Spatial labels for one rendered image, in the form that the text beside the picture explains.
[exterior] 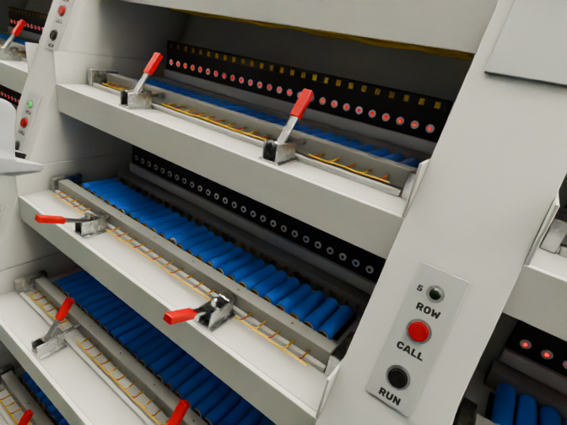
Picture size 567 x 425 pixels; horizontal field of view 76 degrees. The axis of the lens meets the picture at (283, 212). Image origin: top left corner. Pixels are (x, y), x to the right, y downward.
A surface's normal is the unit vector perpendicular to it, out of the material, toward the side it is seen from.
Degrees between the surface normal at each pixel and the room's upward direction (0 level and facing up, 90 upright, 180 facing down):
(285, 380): 22
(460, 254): 90
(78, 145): 90
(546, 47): 90
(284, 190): 112
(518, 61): 90
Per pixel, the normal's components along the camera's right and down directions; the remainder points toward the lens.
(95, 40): 0.80, 0.36
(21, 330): 0.17, -0.90
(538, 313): -0.57, 0.24
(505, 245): -0.47, -0.11
